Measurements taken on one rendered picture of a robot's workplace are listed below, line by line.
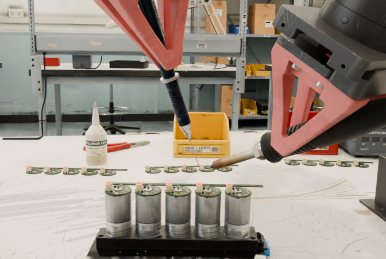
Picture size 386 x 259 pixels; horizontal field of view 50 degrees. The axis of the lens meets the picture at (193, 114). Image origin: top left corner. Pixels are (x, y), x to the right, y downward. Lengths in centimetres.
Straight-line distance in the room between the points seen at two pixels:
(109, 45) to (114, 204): 233
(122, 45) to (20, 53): 241
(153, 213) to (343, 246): 20
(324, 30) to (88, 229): 33
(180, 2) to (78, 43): 240
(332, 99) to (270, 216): 27
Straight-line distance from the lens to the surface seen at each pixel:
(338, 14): 27
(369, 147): 79
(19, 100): 501
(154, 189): 40
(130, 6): 31
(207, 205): 39
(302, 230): 48
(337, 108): 27
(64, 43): 272
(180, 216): 39
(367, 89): 26
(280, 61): 28
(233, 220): 40
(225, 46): 276
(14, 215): 53
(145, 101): 487
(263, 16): 463
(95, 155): 69
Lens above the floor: 95
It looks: 10 degrees down
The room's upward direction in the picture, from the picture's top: 1 degrees clockwise
